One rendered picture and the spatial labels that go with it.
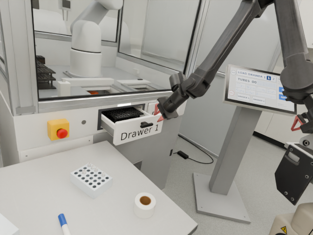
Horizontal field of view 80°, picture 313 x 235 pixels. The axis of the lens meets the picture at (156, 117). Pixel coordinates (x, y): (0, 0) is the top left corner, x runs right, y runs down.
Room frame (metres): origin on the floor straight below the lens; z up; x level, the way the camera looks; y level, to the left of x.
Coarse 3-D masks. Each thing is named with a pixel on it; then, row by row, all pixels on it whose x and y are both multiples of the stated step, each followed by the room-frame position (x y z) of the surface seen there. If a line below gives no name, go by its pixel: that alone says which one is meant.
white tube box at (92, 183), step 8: (80, 168) 0.55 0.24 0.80; (88, 168) 0.56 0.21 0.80; (72, 176) 0.51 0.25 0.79; (80, 176) 0.52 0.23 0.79; (88, 176) 0.53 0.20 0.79; (96, 176) 0.54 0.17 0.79; (104, 176) 0.53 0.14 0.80; (80, 184) 0.49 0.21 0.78; (88, 184) 0.49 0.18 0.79; (96, 184) 0.49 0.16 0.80; (104, 184) 0.50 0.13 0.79; (88, 192) 0.47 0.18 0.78; (96, 192) 0.47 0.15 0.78
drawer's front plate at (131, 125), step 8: (128, 120) 0.76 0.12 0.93; (136, 120) 0.78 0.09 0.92; (144, 120) 0.82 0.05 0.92; (152, 120) 0.86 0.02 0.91; (120, 128) 0.72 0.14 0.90; (128, 128) 0.75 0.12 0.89; (136, 128) 0.79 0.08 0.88; (144, 128) 0.83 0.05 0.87; (152, 128) 0.87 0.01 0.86; (160, 128) 0.91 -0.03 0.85; (120, 136) 0.72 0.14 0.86; (128, 136) 0.76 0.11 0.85; (136, 136) 0.79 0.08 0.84; (144, 136) 0.83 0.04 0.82
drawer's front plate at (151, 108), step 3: (156, 102) 1.09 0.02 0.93; (150, 105) 1.04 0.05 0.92; (153, 105) 1.05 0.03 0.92; (150, 108) 1.04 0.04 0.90; (153, 108) 1.06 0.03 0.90; (177, 108) 1.23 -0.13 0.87; (147, 111) 1.04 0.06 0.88; (150, 111) 1.04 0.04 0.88; (153, 111) 1.06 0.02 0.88; (177, 111) 1.24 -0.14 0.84; (150, 114) 1.05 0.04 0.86; (153, 114) 1.06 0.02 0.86
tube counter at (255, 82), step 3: (252, 81) 1.44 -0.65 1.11; (255, 81) 1.45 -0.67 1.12; (258, 81) 1.45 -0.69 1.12; (261, 81) 1.45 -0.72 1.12; (255, 84) 1.43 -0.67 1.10; (258, 84) 1.43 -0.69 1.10; (261, 84) 1.43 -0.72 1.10; (264, 84) 1.44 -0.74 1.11; (267, 84) 1.44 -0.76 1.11; (270, 84) 1.44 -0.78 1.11; (273, 84) 1.44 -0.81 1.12; (276, 84) 1.45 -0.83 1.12; (270, 87) 1.43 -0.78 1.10; (273, 87) 1.43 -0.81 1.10
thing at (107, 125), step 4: (136, 108) 1.03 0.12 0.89; (144, 112) 0.98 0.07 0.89; (104, 116) 0.83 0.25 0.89; (140, 116) 1.00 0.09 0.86; (144, 116) 0.97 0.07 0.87; (104, 120) 0.81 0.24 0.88; (108, 120) 0.79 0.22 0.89; (104, 124) 0.80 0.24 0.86; (108, 124) 0.79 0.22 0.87; (112, 124) 0.76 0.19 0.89; (104, 128) 0.80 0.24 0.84; (108, 128) 0.78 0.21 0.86; (112, 128) 0.76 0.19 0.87; (108, 132) 0.78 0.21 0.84; (112, 132) 0.75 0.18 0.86; (112, 136) 0.76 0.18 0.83
